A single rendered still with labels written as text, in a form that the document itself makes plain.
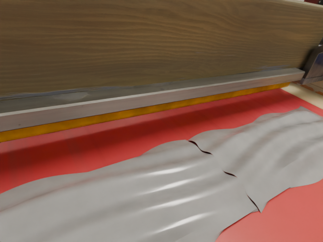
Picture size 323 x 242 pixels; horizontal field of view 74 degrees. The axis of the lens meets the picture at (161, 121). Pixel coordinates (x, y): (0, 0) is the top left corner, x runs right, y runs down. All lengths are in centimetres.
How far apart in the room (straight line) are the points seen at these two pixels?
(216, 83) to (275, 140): 7
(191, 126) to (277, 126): 8
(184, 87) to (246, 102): 12
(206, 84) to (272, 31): 9
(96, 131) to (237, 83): 12
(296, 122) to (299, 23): 10
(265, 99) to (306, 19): 9
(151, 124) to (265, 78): 12
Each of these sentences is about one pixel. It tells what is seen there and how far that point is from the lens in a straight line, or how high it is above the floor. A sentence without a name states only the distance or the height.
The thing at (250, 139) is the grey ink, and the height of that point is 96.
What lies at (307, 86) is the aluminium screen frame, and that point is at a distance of 39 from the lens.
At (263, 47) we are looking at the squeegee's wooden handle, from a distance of 23.
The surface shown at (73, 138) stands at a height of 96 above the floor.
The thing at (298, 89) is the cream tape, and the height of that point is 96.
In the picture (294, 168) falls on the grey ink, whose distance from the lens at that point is 18.
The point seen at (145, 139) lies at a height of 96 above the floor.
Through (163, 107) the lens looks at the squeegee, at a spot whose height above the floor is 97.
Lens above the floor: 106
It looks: 33 degrees down
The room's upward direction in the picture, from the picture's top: 10 degrees clockwise
